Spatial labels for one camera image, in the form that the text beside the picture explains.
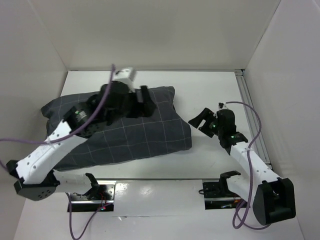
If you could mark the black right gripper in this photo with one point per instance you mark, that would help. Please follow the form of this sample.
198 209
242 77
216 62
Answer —
208 122

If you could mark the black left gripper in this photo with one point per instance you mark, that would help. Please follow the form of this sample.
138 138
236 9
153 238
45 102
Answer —
145 109

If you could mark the dark grey checked pillowcase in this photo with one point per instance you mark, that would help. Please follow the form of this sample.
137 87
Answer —
135 138

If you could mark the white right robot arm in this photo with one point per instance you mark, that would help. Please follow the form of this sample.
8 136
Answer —
270 196

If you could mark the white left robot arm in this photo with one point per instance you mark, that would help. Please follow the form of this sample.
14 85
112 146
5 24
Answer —
36 176

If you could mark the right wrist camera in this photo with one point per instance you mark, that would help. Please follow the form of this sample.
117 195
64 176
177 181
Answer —
222 106

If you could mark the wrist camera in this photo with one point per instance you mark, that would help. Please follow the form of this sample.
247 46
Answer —
126 76
222 106

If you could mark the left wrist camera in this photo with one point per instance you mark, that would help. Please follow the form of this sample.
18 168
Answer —
126 76

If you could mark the aluminium frame rail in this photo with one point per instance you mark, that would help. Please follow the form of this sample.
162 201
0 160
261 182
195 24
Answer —
259 144

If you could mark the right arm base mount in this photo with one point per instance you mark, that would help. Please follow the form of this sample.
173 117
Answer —
215 198

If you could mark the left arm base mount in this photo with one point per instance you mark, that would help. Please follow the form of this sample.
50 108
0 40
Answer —
102 200

